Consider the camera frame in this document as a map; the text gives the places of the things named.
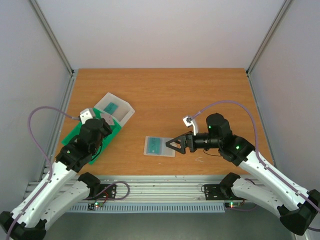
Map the beige card holder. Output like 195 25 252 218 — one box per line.
143 136 176 158

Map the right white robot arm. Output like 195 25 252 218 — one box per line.
165 113 320 236

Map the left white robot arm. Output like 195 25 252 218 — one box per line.
0 118 113 240

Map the teal card in box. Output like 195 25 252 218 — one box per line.
103 102 119 115

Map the teal card in holder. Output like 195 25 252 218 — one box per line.
146 137 162 155

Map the translucent white plastic box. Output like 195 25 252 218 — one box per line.
94 92 135 127

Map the left small circuit board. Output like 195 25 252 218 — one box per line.
87 202 104 211

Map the small circuit board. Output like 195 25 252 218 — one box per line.
87 202 104 211
224 202 243 209

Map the right small circuit board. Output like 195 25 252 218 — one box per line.
224 202 243 209

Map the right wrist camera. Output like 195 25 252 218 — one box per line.
182 115 199 136

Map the left aluminium corner post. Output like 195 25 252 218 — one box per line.
27 0 75 76

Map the aluminium corner post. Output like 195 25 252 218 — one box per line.
246 0 295 76
27 0 75 76

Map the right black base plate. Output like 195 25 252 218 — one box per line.
201 184 244 202

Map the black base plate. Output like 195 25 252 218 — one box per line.
201 184 244 202
85 184 117 200

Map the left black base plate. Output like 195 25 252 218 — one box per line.
85 184 117 200

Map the aluminium front rail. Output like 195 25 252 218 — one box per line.
22 174 298 203

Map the grey slotted cable duct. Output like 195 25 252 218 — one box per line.
68 202 225 214

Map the right aluminium corner post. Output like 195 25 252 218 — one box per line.
246 0 295 76

